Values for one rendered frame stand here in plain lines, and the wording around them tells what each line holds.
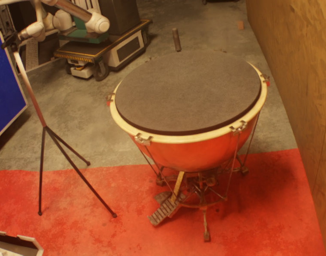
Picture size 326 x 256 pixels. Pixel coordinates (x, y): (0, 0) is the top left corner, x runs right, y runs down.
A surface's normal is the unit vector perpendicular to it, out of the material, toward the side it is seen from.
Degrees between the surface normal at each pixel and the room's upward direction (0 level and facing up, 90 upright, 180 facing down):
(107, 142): 0
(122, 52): 90
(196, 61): 0
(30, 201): 0
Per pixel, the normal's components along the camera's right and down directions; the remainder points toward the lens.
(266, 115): -0.17, -0.78
